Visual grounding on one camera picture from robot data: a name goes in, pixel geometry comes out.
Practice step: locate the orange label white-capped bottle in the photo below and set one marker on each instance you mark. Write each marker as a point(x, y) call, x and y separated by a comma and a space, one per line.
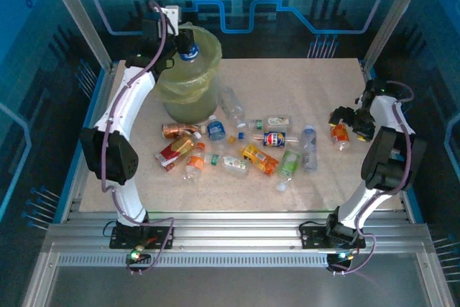
point(339, 134)

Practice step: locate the clear grey plastic bottle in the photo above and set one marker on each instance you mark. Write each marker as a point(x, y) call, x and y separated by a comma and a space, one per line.
point(309, 149)

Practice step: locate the beige label green-necked bottle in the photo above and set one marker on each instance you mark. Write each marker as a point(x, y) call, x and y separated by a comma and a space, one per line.
point(276, 123)

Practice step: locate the Pepsi label clear bottle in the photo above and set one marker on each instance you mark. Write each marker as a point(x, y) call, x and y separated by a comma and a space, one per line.
point(275, 139)

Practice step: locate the light green label bottle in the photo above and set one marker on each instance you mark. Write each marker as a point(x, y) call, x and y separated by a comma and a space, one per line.
point(290, 165)

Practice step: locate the clear square plastic bottle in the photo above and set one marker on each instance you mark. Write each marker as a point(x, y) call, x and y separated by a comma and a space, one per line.
point(231, 105)

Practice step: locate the copper brown label bottle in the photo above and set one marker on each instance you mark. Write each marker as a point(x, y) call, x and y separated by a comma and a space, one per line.
point(176, 130)

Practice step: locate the yellow orange juice bottle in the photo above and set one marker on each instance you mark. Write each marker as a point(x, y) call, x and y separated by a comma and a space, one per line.
point(260, 159)

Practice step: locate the red yellow label bottle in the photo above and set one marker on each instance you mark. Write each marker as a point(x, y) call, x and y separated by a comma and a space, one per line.
point(176, 150)

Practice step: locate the yellow bottle cap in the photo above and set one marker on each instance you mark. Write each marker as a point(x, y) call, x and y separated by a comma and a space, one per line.
point(231, 139)

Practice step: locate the orange label orange-capped bottle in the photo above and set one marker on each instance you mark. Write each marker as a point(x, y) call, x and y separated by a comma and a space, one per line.
point(195, 163)

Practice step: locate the clear bottle white green label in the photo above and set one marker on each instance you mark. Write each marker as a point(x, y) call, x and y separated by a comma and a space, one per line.
point(233, 165)

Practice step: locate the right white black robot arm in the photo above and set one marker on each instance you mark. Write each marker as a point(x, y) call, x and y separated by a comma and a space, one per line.
point(359, 202)

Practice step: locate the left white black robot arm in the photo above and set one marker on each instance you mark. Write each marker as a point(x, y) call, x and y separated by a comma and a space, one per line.
point(125, 105)

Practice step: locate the bin with yellow liner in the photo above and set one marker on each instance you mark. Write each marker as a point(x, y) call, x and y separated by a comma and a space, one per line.
point(212, 51)

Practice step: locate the translucent round waste bin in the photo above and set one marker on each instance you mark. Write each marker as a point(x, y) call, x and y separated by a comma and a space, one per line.
point(194, 109)

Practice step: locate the right LED controller board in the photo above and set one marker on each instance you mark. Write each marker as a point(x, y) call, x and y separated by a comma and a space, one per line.
point(341, 256)

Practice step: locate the led controller board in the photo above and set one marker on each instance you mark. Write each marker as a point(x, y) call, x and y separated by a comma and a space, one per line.
point(341, 256)
point(136, 255)

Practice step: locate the left LED controller board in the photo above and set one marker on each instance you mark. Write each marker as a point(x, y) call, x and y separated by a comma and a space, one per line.
point(136, 255)

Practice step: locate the left aluminium corner post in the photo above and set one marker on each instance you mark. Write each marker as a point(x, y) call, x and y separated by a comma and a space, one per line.
point(79, 16)

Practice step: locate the aluminium corner post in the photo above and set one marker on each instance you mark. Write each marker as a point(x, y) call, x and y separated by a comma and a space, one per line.
point(79, 16)
point(395, 16)

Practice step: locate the right aluminium corner post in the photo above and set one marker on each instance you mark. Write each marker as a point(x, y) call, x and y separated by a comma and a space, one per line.
point(395, 16)

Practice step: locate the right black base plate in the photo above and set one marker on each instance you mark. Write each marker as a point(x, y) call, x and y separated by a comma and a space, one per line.
point(312, 237)

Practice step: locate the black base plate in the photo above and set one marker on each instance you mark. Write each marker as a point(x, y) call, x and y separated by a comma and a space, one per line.
point(312, 237)
point(122, 238)

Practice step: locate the aluminium front frame rail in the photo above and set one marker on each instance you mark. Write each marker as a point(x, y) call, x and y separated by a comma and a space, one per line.
point(233, 231)

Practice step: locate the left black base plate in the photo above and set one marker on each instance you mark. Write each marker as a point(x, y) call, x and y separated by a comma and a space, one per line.
point(122, 238)

